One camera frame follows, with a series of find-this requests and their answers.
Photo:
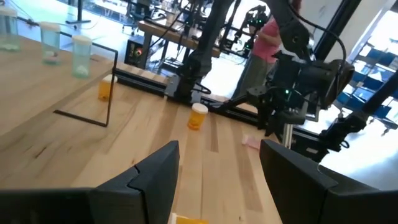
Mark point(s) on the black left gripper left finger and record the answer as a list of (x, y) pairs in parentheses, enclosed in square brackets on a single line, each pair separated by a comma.
[(124, 202)]

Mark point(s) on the black computer tower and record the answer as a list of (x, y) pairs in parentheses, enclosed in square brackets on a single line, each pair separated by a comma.
[(134, 53)]

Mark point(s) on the wooden desk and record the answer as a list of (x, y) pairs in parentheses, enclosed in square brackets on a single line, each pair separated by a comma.
[(161, 31)]

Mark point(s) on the person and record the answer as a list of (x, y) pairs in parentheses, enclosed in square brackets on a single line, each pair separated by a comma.
[(264, 46)]

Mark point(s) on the black drawer cabinet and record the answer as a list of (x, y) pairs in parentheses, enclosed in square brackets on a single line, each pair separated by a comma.
[(311, 152)]

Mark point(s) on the black perforated stand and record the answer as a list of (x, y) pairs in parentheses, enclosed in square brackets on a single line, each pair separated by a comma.
[(80, 11)]

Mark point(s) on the wooden shelf black metal frame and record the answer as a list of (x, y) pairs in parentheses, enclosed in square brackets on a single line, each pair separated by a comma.
[(31, 93)]

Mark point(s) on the rack with blue bins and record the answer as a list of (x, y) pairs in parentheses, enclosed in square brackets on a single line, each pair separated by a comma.
[(370, 82)]

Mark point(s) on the pink object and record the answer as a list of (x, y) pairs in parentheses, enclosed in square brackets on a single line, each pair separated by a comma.
[(251, 142)]

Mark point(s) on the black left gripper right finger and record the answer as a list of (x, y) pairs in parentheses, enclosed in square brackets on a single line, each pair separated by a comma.
[(311, 199)]

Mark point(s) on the black aluminium table frame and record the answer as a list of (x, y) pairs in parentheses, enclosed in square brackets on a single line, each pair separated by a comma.
[(140, 83)]

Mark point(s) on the silver aluminium bracket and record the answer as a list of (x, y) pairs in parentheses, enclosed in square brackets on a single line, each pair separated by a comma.
[(287, 137)]

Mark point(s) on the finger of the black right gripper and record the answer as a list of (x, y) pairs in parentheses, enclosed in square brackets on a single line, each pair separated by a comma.
[(264, 118), (286, 119)]

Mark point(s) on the black robot arm with LEDs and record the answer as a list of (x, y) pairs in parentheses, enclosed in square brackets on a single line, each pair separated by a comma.
[(255, 21)]

